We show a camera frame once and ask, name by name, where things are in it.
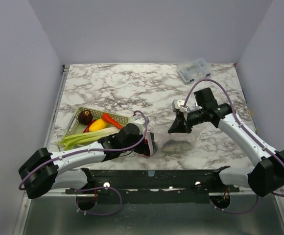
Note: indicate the green fake celery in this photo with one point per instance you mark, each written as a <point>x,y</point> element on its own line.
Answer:
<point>71,141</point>

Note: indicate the yellow fake lemon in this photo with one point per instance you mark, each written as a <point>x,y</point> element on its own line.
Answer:
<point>98,125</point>

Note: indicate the black table front rail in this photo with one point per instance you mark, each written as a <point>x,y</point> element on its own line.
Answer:
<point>151,186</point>

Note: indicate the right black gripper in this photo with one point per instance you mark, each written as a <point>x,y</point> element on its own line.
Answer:
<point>184,122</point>

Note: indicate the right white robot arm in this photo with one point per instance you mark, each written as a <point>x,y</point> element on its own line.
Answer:
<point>267,174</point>

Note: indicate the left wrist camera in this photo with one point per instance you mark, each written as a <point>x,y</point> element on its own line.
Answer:
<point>140,123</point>

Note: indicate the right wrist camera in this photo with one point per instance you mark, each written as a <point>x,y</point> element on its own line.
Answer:
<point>179,107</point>

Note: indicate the dark maroon fake fruit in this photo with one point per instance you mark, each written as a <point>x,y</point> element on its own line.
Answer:
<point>85,117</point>

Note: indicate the clear plastic organizer box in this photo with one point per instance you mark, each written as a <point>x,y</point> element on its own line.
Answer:
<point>195,70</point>

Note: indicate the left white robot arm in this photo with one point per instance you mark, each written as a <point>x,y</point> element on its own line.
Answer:
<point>40,173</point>

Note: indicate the grey fake fish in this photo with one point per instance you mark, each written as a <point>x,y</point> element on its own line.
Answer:
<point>174,147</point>

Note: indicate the clear zip top bag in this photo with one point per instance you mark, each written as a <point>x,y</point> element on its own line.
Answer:
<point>162,142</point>

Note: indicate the red fake chili pepper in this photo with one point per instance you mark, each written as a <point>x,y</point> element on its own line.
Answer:
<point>87,129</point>

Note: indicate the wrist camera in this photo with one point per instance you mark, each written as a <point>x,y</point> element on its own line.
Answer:
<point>179,107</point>
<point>140,123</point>

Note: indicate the green plastic basket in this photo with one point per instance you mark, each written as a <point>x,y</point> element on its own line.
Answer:
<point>74,127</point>

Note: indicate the orange fake carrot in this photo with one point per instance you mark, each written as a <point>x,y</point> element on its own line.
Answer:
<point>106,118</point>

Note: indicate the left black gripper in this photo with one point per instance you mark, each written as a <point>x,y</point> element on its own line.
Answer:
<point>144,149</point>

